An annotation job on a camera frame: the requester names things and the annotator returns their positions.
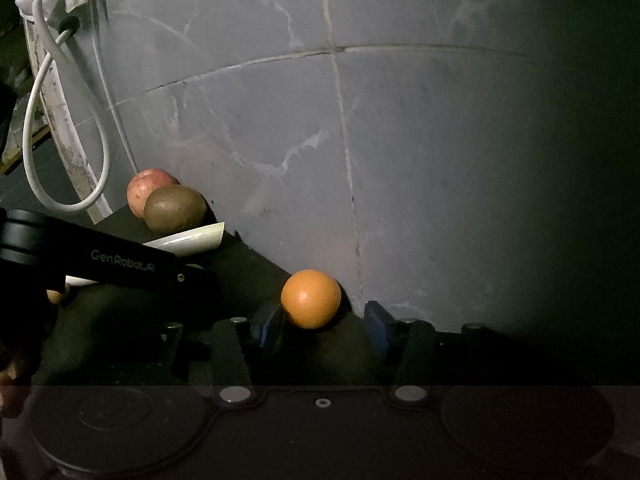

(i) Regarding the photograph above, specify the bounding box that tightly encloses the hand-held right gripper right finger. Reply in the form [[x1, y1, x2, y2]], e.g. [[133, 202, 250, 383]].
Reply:
[[364, 301, 501, 406]]

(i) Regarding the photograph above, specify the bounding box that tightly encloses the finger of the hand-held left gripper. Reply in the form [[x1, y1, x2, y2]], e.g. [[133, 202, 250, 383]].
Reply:
[[175, 259, 219, 295]]

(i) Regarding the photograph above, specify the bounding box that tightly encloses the person's left hand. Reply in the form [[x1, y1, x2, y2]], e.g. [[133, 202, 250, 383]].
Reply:
[[0, 355, 32, 419]]

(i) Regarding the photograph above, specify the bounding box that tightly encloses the orange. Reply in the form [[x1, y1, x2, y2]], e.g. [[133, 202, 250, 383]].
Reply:
[[280, 269, 342, 330]]

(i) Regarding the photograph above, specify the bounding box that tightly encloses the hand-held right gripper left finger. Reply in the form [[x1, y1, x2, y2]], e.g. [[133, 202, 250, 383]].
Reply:
[[150, 305, 288, 406]]

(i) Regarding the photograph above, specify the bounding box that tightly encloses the white flexible hose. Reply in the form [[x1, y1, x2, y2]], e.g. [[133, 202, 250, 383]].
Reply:
[[22, 0, 111, 213]]

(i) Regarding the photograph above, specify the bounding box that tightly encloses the brown kiwi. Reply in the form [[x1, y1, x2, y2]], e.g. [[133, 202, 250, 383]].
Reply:
[[144, 185, 207, 234]]

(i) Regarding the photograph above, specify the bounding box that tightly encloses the red apple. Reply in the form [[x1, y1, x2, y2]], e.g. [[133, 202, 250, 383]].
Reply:
[[126, 168, 180, 219]]

